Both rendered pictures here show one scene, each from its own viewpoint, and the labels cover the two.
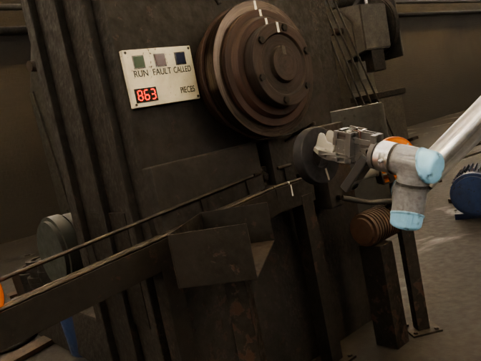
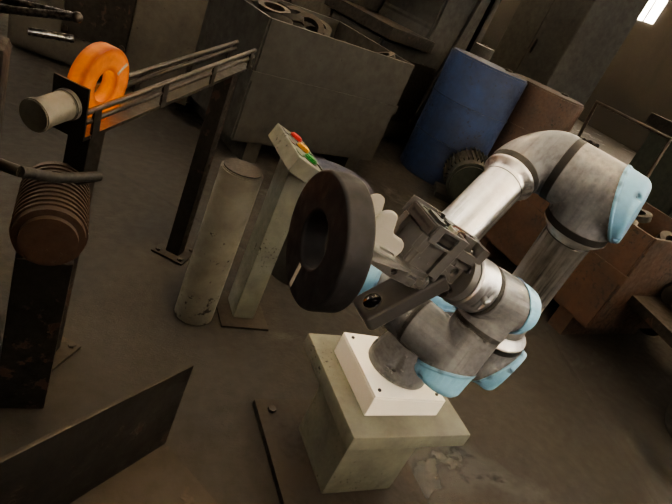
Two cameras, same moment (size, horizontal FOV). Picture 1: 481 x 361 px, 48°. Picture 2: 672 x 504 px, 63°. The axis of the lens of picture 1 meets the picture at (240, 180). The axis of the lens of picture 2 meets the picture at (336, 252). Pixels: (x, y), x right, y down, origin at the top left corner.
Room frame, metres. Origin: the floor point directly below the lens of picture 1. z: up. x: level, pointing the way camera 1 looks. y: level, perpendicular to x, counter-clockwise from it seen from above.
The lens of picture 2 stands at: (1.36, 0.32, 1.08)
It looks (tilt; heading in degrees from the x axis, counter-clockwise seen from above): 26 degrees down; 278
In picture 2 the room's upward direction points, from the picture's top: 25 degrees clockwise
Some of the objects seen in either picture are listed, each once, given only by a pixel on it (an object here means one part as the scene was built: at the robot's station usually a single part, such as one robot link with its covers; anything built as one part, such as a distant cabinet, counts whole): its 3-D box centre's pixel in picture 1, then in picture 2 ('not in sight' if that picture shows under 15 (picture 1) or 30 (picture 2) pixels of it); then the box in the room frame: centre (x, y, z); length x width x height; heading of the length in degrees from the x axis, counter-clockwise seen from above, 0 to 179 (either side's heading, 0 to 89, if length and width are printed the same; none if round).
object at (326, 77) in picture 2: not in sight; (290, 79); (2.49, -2.85, 0.39); 1.03 x 0.83 x 0.77; 55
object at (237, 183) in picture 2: not in sight; (216, 245); (1.87, -1.01, 0.26); 0.12 x 0.12 x 0.52
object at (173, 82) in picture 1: (162, 76); not in sight; (1.77, 0.18, 1.15); 0.26 x 0.02 x 0.18; 130
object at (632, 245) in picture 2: not in sight; (583, 242); (0.58, -2.75, 0.33); 0.93 x 0.73 x 0.66; 137
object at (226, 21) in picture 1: (260, 70); not in sight; (1.90, -0.15, 1.11); 0.47 x 0.06 x 0.47; 130
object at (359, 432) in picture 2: not in sight; (383, 387); (1.27, -0.78, 0.28); 0.32 x 0.32 x 0.04; 40
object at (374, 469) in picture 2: not in sight; (359, 429); (1.27, -0.78, 0.13); 0.40 x 0.40 x 0.26; 40
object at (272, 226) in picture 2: not in sight; (269, 233); (1.77, -1.14, 0.31); 0.24 x 0.16 x 0.62; 130
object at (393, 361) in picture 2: not in sight; (407, 350); (1.26, -0.78, 0.40); 0.15 x 0.15 x 0.10
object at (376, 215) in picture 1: (387, 273); (38, 292); (2.01, -0.49, 0.27); 0.22 x 0.13 x 0.53; 130
